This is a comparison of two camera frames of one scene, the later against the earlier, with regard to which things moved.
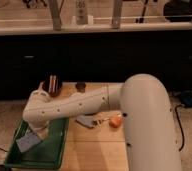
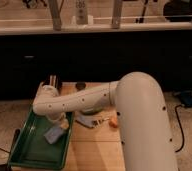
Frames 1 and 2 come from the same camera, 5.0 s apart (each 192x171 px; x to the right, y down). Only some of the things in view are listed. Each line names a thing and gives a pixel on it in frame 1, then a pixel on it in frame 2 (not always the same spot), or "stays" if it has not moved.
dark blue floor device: [189, 99] stays
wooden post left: [55, 6] stays
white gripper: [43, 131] → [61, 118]
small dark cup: [81, 87] stays
